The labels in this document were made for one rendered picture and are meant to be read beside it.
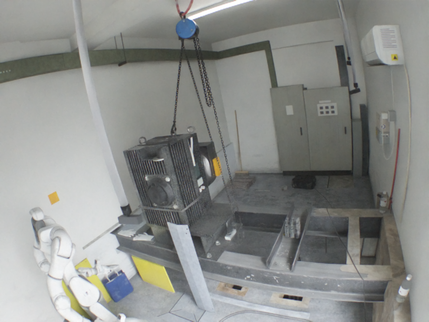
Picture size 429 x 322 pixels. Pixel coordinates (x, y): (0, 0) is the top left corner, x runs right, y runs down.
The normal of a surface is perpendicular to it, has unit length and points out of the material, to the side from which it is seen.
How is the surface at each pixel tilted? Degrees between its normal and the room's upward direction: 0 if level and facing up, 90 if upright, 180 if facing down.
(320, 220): 90
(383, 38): 90
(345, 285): 90
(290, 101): 90
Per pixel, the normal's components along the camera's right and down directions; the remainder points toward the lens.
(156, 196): -0.47, 0.35
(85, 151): 0.86, -0.02
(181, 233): -0.26, 0.34
